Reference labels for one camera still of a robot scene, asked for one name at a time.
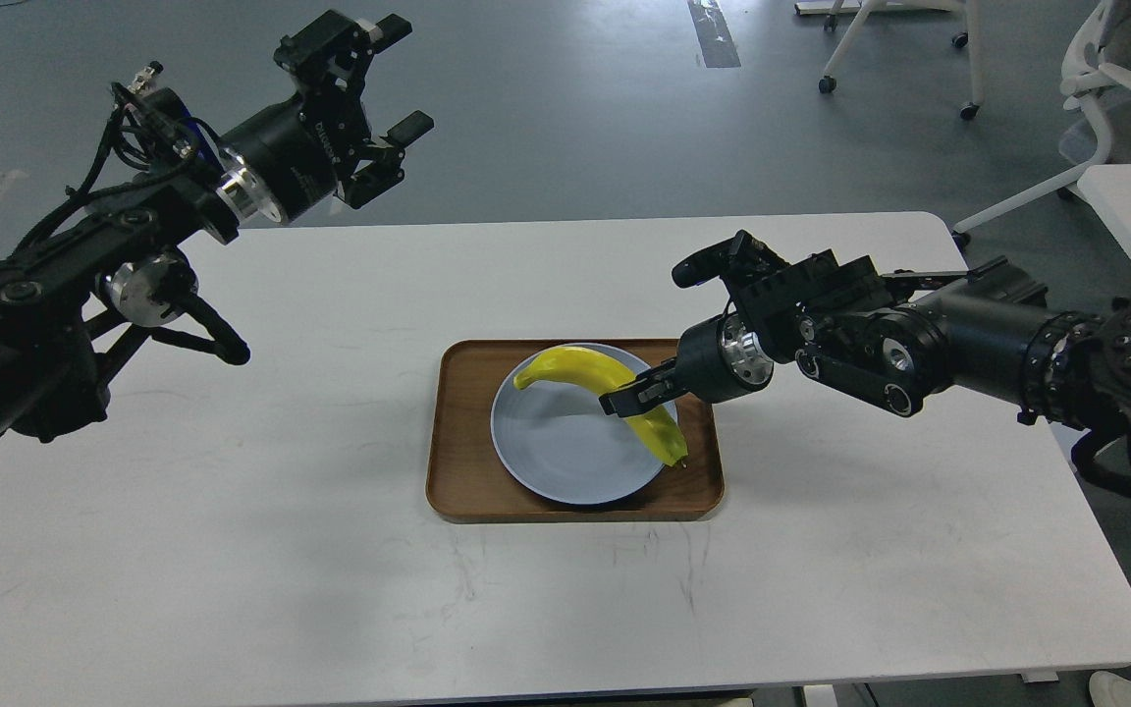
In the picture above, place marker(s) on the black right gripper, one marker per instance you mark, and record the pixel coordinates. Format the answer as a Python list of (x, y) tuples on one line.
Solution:
[(716, 360)]

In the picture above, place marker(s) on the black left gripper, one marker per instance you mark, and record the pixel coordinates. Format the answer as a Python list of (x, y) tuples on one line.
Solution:
[(291, 156)]

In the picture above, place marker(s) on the yellow banana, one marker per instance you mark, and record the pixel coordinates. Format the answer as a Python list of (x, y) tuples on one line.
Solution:
[(602, 374)]

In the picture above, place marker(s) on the light blue plate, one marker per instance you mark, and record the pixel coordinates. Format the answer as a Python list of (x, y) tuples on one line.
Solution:
[(555, 440)]

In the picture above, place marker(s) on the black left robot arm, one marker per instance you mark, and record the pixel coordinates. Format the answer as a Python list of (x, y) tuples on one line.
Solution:
[(103, 273)]

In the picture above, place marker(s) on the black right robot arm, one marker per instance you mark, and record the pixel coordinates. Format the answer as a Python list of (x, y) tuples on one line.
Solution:
[(893, 340)]

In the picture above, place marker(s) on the brown wooden tray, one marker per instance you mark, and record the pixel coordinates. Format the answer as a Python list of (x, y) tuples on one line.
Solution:
[(467, 483)]

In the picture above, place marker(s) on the white rolling chair base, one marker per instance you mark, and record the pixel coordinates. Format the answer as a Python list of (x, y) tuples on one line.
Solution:
[(877, 38)]

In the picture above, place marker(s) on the white office chair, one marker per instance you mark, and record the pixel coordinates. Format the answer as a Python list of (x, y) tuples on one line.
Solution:
[(1097, 60)]

